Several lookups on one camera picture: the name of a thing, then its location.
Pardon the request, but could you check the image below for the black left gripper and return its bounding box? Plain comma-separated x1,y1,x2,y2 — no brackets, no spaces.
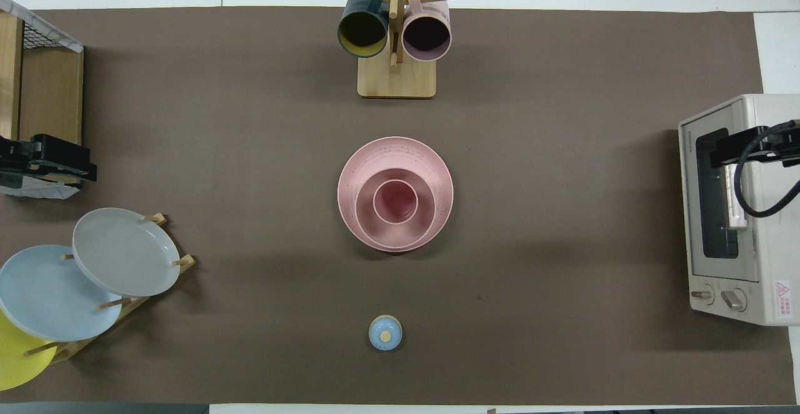
0,133,98,184

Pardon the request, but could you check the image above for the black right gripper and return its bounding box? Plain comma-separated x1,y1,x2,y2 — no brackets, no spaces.
711,120,800,168

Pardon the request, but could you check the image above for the pink bowl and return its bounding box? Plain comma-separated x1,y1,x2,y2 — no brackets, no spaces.
354,168,436,251

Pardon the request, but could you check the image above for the pink plastic cup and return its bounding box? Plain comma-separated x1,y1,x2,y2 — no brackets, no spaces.
373,179,419,225

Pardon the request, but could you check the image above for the white checked cloth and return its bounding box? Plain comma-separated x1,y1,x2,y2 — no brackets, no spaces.
0,173,81,199

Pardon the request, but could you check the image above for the gray plate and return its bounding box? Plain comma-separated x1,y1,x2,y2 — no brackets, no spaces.
72,207,181,298

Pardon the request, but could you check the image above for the light blue plate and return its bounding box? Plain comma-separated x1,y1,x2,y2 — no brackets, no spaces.
0,245,123,342

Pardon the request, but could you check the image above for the beige toaster oven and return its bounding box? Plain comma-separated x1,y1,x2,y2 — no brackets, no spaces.
678,94,800,326

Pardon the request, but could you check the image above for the wooden plate rack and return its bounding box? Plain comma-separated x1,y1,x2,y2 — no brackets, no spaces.
24,212,196,365

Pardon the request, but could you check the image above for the yellow plate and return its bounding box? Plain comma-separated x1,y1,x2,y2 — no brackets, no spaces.
0,310,58,392

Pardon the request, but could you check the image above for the brown table mat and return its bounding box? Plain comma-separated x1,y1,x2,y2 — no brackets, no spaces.
0,6,798,405

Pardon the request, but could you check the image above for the pink speckled plate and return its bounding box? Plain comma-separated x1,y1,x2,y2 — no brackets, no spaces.
337,136,454,253

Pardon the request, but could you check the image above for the dark green mug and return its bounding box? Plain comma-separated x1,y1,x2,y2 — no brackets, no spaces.
337,0,389,59

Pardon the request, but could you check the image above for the pink mug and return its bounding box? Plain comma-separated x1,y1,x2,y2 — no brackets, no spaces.
401,0,452,62

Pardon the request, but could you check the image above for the wooden mug tree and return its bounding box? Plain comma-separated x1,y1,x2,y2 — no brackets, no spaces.
336,0,458,99

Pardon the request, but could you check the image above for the blue jar with cork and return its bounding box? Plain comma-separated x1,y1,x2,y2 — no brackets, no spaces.
368,315,403,351

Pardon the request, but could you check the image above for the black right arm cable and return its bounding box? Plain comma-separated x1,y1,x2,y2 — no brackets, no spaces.
734,120,800,218

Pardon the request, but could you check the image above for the white rimmed wire basket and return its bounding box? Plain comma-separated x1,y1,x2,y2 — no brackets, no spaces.
0,0,84,53

